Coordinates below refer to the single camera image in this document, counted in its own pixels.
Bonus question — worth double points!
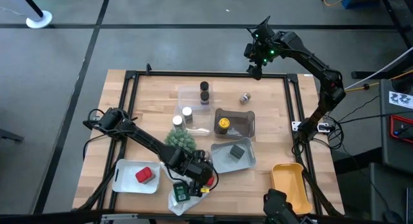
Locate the yellow cable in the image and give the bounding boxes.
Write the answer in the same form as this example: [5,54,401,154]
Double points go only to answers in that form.
[341,68,413,96]

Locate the black power cable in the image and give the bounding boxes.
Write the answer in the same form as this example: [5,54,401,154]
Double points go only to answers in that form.
[322,94,413,150]

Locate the yellow plastic bin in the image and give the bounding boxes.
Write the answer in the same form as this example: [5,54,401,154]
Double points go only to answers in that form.
[270,162,314,216]

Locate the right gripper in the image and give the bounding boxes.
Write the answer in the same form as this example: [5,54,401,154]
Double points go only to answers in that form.
[243,15,281,81]

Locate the silver-lid glass spice jar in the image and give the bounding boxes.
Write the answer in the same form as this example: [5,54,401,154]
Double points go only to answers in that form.
[181,106,194,125]
[171,114,185,132]

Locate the black pole white round base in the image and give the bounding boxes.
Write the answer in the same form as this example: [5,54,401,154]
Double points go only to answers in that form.
[17,0,54,30]

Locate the white sheet black marks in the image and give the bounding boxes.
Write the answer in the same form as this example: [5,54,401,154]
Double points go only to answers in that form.
[388,90,413,109]

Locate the black-lid jar orange spice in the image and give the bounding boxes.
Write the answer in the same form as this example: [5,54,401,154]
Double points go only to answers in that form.
[199,90,211,106]

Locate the light grey plastic bin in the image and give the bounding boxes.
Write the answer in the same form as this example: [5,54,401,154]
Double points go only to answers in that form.
[210,136,257,174]

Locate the dark grey floor foot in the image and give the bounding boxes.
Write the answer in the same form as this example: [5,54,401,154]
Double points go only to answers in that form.
[0,128,25,143]

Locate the dark grey side cabinet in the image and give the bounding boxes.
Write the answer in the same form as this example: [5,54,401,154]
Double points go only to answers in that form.
[369,78,413,224]

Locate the white cable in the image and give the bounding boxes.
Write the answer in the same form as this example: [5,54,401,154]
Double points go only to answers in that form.
[343,46,413,91]

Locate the black metal table frame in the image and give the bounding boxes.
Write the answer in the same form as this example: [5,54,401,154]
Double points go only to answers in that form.
[77,63,345,218]

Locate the green artificial plant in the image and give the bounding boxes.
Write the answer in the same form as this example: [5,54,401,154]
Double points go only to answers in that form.
[164,127,198,154]

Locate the dark grey plastic bin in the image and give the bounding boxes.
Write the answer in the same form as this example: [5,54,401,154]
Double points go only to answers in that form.
[214,107,256,141]

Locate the black desk leg frame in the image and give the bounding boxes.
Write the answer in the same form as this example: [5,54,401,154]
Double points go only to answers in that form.
[350,0,413,80]

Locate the white cloth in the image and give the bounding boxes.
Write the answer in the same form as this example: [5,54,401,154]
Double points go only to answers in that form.
[160,161,214,216]

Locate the yellow-lid spice jar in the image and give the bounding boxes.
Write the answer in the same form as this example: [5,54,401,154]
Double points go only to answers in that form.
[217,117,232,136]

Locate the white plastic bin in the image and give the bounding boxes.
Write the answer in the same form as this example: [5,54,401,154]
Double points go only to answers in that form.
[111,158,161,195]

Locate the dark green spice tin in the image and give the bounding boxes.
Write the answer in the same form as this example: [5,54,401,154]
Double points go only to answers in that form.
[172,181,192,203]
[229,144,246,160]

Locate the white power strip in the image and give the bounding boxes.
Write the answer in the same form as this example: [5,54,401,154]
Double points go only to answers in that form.
[316,121,335,133]

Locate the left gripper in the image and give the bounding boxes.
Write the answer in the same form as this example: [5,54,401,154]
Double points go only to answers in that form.
[185,148,215,198]

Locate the clear plastic bin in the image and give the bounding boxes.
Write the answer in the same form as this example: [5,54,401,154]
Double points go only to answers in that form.
[173,105,215,137]
[177,84,214,110]

